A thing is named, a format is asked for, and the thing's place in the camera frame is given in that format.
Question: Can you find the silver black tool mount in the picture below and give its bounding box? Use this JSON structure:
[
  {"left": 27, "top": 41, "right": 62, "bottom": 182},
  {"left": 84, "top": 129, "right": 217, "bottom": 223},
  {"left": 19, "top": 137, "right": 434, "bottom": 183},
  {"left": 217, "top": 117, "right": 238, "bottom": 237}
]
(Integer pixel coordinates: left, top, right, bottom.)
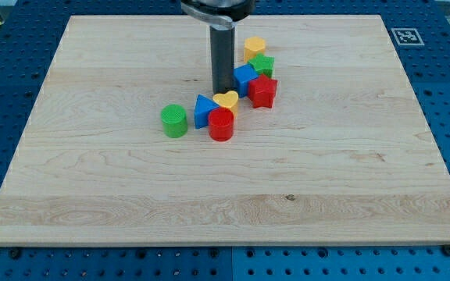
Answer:
[{"left": 180, "top": 0, "right": 255, "bottom": 30}]

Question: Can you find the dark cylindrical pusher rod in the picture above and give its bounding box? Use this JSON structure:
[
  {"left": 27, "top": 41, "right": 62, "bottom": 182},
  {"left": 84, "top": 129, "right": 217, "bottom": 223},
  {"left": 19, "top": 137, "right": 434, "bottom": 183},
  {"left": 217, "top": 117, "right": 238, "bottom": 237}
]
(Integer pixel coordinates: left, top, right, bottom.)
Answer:
[{"left": 209, "top": 26, "right": 235, "bottom": 93}]

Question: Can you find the light wooden board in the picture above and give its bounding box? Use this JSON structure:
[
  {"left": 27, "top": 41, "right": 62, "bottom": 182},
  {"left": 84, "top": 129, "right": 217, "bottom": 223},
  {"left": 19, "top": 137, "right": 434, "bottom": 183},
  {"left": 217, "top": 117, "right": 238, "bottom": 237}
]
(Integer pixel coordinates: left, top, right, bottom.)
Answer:
[{"left": 0, "top": 15, "right": 450, "bottom": 247}]

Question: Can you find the yellow hexagon block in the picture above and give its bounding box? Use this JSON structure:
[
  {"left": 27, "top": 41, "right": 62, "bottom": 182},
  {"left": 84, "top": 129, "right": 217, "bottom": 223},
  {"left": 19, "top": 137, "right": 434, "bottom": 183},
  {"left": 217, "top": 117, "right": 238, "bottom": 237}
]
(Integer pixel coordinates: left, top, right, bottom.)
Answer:
[{"left": 243, "top": 36, "right": 266, "bottom": 63}]

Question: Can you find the blue cube block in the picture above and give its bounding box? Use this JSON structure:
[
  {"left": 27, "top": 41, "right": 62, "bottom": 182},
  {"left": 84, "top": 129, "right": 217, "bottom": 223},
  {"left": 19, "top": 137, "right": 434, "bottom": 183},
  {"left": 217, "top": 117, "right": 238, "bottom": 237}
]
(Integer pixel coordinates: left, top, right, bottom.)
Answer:
[{"left": 234, "top": 64, "right": 258, "bottom": 98}]

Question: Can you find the green star block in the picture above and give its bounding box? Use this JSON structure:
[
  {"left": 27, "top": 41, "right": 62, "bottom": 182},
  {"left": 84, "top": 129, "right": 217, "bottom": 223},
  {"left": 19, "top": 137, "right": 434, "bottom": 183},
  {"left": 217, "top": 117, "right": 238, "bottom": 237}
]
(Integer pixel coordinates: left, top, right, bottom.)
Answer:
[{"left": 248, "top": 53, "right": 275, "bottom": 78}]

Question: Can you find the yellow heart block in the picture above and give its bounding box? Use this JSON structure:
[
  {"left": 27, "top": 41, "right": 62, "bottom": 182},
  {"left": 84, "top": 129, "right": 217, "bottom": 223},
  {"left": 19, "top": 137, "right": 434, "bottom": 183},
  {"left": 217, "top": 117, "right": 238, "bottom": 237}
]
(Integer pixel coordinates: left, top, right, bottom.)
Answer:
[{"left": 212, "top": 91, "right": 239, "bottom": 117}]

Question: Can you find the red star block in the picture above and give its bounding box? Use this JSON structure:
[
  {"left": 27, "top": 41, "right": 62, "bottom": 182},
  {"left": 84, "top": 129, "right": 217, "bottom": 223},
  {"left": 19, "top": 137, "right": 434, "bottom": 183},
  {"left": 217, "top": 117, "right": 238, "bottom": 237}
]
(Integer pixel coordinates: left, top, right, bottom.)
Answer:
[{"left": 248, "top": 74, "right": 278, "bottom": 108}]

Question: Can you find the blue triangle block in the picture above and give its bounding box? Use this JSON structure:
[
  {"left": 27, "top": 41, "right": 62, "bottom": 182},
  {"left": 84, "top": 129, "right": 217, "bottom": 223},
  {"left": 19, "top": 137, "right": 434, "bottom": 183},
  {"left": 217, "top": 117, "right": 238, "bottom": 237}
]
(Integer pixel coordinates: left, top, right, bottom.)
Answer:
[{"left": 194, "top": 94, "right": 219, "bottom": 129}]

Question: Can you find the red cylinder block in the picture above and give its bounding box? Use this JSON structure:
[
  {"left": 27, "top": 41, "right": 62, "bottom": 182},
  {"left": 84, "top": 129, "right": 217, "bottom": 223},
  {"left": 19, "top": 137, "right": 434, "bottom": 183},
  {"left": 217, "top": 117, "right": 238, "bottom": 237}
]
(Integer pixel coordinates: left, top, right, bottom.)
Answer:
[{"left": 208, "top": 108, "right": 234, "bottom": 141}]

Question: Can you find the green cylinder block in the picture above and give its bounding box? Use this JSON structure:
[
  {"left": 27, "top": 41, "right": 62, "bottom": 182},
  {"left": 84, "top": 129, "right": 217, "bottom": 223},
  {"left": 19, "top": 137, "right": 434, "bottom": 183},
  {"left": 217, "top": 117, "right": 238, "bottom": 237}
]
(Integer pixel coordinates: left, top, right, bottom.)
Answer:
[{"left": 160, "top": 104, "right": 188, "bottom": 138}]

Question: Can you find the white fiducial marker tag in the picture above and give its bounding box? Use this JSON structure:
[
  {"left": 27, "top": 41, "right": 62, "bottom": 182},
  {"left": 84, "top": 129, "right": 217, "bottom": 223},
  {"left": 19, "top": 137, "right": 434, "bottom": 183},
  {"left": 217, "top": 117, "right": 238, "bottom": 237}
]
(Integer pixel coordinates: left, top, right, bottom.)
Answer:
[{"left": 391, "top": 27, "right": 424, "bottom": 46}]

